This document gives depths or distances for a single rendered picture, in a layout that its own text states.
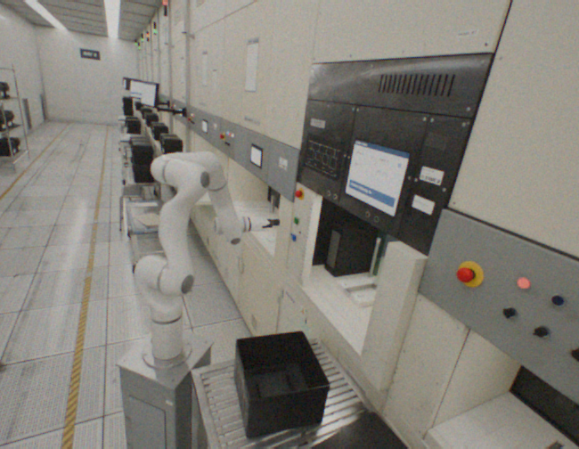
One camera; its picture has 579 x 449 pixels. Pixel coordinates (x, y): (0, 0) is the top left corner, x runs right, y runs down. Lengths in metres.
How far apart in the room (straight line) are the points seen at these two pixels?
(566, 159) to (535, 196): 0.09
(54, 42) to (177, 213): 13.66
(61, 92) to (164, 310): 13.64
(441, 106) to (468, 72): 0.10
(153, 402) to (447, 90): 1.49
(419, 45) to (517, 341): 0.84
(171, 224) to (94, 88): 13.51
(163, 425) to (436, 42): 1.65
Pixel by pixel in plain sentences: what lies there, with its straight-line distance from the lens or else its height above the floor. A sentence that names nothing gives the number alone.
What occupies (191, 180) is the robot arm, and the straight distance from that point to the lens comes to 1.16.
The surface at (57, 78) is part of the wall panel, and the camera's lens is 14.72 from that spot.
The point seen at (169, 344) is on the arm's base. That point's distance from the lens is 1.45.
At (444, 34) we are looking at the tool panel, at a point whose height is 2.01.
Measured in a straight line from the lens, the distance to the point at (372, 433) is 1.24.
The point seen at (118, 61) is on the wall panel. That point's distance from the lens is 14.62.
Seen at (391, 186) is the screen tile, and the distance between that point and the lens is 1.17.
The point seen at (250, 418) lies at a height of 0.85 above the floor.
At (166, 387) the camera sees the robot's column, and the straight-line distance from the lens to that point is 1.45.
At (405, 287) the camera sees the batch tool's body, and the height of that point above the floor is 1.30.
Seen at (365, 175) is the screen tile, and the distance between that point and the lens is 1.27.
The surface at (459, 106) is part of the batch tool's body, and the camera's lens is 1.04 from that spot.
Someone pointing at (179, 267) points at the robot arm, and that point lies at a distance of 1.24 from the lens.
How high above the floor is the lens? 1.80
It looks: 22 degrees down
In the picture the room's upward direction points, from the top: 7 degrees clockwise
